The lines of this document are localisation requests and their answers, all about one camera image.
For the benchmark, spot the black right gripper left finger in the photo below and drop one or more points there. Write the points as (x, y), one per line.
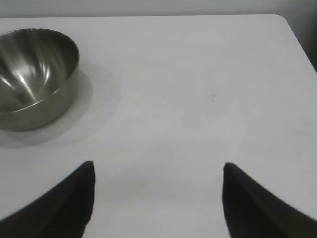
(54, 208)

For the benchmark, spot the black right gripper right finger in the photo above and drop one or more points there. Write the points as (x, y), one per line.
(257, 213)

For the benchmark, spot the stainless steel mixing bowl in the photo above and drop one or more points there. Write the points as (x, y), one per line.
(37, 81)

